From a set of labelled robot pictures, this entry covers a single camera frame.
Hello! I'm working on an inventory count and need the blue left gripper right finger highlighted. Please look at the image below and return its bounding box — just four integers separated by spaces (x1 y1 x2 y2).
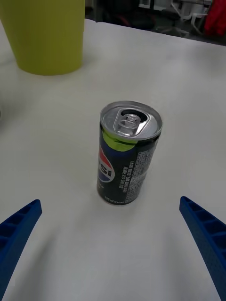
179 196 226 301

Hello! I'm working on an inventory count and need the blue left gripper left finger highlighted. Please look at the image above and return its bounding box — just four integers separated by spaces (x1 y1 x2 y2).
0 199 42 296

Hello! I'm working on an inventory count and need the black drink can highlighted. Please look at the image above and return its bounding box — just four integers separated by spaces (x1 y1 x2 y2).
96 101 163 206

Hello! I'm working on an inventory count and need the yellow-green plastic bin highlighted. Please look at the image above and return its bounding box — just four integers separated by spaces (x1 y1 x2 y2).
0 0 86 76

